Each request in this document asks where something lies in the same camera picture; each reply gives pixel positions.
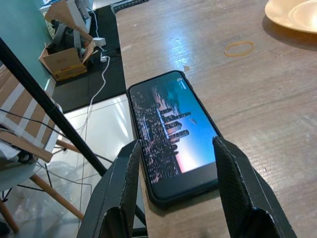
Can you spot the tan rubber band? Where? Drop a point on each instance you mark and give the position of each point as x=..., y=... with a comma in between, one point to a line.
x=239, y=48

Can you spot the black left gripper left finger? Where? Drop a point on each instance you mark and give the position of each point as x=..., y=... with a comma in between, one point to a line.
x=116, y=188

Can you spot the taped brown cardboard sheet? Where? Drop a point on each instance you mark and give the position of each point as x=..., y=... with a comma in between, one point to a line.
x=22, y=111

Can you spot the black floor mat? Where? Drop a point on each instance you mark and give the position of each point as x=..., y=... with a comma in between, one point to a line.
x=99, y=64

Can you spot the white power adapter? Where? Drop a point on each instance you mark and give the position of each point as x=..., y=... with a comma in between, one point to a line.
x=99, y=41

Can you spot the black tripod pole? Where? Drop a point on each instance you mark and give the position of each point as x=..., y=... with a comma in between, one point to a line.
x=49, y=106

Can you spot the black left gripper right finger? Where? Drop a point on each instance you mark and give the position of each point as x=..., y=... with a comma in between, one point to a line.
x=245, y=188

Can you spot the cream round plate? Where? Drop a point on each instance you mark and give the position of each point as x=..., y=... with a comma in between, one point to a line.
x=292, y=15

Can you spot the open brown cardboard box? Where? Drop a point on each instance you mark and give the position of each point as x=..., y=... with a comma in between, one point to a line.
x=67, y=63

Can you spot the black smartphone with lit screen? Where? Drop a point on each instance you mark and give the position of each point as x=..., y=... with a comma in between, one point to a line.
x=171, y=138

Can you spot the white chair with wooden legs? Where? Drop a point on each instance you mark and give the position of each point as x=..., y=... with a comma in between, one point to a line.
x=29, y=178

